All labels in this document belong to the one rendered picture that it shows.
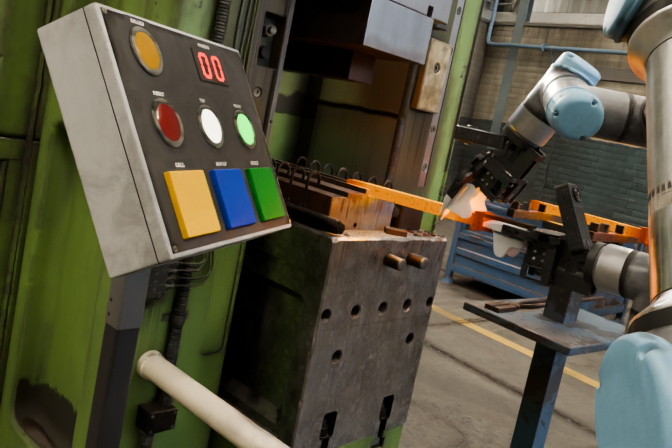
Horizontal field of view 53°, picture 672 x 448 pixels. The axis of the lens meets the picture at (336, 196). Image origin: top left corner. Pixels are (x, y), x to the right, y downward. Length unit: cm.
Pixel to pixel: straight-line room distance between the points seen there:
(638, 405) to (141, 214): 49
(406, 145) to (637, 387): 125
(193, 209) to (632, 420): 48
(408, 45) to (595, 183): 831
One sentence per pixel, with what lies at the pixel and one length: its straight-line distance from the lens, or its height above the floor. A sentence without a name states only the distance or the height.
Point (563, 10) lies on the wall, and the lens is 1055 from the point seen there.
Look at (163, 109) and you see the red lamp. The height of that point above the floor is 110.
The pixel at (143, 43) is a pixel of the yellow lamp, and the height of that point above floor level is 117.
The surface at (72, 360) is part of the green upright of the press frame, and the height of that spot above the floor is 53.
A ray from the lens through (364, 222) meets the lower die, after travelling 138.
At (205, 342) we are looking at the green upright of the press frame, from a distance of 139.
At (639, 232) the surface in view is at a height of 101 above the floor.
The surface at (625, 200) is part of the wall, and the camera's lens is 938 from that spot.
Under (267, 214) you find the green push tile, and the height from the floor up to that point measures 98.
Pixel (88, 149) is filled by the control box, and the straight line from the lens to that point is 76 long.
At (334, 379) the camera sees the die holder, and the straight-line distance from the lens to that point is 137.
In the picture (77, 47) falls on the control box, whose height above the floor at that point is 115.
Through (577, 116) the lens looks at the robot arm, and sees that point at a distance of 104.
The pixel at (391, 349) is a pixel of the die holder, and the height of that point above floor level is 67.
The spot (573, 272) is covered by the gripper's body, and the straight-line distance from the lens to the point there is 115.
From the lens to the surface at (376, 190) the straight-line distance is 136.
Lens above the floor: 114
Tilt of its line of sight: 7 degrees down
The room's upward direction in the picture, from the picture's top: 12 degrees clockwise
